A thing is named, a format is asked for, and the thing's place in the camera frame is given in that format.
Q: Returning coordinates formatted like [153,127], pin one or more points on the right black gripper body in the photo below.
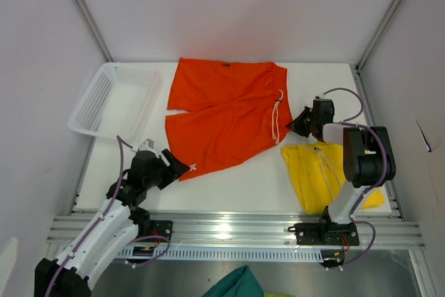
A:
[314,120]

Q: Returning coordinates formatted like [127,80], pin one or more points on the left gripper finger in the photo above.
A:
[174,165]
[168,176]

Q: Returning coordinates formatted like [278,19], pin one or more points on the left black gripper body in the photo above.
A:
[160,170]

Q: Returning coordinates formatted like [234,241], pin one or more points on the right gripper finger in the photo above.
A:
[301,128]
[305,115]

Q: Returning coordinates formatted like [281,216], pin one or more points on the yellow shorts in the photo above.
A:
[316,174]

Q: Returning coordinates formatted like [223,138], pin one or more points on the orange shorts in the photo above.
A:
[225,113]

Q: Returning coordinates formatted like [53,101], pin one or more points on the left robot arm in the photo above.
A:
[119,221]

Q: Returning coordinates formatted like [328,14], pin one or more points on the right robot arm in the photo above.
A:
[368,162]

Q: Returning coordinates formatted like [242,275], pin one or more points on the white plastic basket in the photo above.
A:
[117,102]

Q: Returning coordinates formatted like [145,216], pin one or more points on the teal cloth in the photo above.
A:
[241,282]

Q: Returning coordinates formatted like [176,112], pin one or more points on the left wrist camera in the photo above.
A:
[146,145]

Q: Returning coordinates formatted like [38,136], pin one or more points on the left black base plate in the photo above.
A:
[156,228]

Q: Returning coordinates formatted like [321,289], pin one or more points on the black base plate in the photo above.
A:
[325,234]
[156,228]

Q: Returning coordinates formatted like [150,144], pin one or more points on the aluminium mounting rail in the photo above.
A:
[241,230]

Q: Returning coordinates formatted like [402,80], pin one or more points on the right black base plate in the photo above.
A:
[325,234]

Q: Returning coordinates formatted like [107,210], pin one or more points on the right side aluminium rail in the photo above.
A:
[383,141]

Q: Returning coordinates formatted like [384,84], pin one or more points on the slotted cable duct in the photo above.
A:
[286,254]

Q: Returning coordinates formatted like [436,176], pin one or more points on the right aluminium corner post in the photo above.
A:
[384,24]

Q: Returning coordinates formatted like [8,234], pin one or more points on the aluminium corner post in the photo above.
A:
[93,29]
[384,24]

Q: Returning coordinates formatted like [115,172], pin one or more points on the left aluminium corner post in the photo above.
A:
[93,29]

